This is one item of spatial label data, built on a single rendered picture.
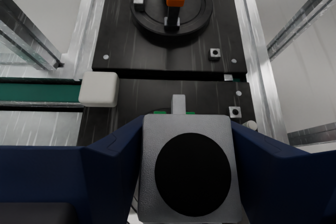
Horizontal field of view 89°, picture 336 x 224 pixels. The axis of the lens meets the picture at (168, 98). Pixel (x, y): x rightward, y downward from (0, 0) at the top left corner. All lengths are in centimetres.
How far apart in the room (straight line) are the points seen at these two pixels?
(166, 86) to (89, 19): 20
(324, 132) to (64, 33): 53
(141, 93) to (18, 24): 16
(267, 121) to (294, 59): 25
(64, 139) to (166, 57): 21
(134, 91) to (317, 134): 25
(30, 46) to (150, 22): 16
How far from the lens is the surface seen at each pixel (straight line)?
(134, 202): 21
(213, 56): 28
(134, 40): 30
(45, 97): 32
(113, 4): 36
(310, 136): 31
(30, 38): 28
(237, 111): 25
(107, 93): 23
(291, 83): 48
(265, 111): 30
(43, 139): 34
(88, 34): 34
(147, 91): 25
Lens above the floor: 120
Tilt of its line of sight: 69 degrees down
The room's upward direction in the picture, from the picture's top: 7 degrees clockwise
